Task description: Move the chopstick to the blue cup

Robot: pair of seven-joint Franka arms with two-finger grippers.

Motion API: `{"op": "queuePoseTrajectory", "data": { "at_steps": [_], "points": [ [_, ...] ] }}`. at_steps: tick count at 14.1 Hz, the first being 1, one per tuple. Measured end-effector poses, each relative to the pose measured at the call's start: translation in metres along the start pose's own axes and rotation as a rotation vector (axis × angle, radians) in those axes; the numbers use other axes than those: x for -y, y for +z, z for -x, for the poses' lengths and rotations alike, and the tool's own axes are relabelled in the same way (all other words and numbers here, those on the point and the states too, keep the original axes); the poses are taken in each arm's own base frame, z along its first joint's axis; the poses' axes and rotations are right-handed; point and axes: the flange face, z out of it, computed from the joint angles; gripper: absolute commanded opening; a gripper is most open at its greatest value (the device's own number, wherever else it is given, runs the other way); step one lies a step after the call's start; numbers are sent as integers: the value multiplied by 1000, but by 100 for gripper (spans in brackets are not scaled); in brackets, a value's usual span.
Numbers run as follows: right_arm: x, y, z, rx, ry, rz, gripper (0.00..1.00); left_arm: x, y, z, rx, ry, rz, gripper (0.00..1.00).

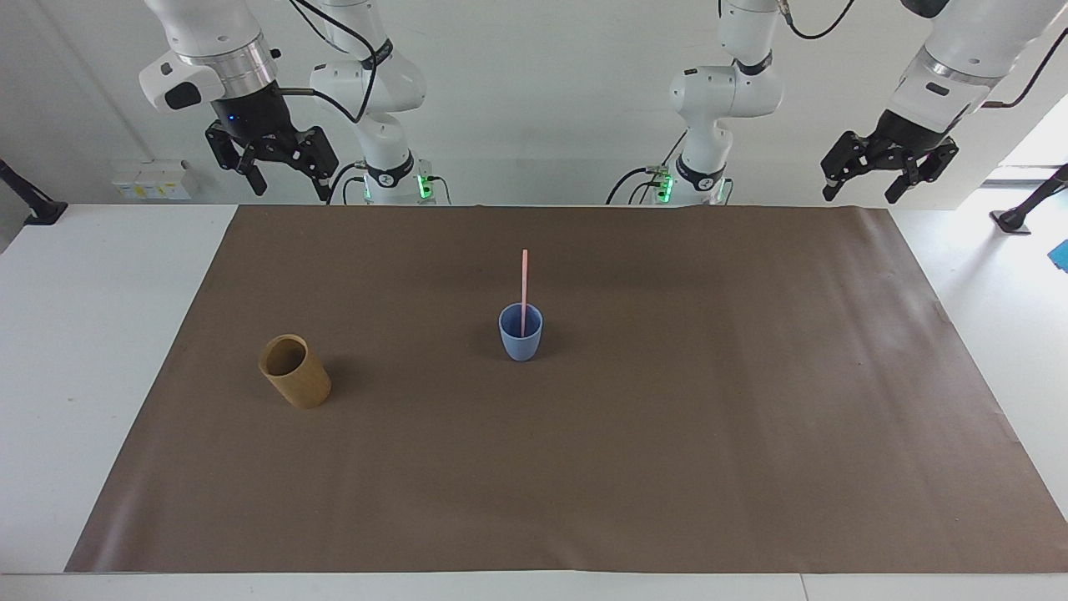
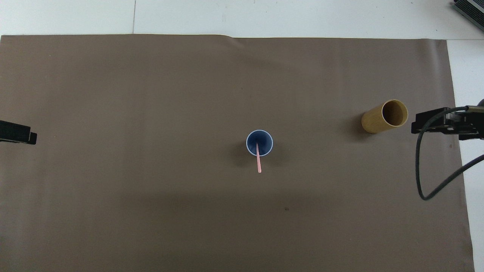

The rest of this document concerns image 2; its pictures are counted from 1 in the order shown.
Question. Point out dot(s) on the wooden cylinder cup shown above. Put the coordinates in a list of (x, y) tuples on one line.
[(372, 121)]

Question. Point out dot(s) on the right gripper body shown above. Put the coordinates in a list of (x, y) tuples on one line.
[(472, 124)]

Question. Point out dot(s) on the black stand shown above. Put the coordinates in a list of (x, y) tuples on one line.
[(472, 7)]

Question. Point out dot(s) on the blue cup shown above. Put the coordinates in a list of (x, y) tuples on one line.
[(266, 139)]

